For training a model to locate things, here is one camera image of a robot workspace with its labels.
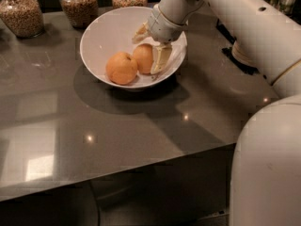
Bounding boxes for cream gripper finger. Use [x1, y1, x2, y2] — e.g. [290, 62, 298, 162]
[132, 22, 150, 44]
[150, 43, 172, 74]

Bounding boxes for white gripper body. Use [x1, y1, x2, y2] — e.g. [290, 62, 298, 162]
[147, 7, 184, 43]

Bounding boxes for orange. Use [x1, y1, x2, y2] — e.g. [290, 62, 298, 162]
[133, 43, 153, 74]
[105, 52, 137, 85]

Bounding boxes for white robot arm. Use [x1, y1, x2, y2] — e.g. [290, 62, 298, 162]
[133, 0, 301, 226]

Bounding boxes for white ceramic bowl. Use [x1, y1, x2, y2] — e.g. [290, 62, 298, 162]
[80, 7, 187, 90]

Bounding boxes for middle glass grain jar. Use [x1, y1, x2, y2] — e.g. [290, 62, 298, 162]
[59, 0, 98, 28]

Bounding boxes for left glass grain jar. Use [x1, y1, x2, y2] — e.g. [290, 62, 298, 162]
[0, 0, 44, 38]

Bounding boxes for right drinking glass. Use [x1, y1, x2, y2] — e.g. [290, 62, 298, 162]
[278, 0, 295, 15]

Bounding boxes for black wire rack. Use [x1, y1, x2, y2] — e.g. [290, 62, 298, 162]
[215, 20, 260, 75]

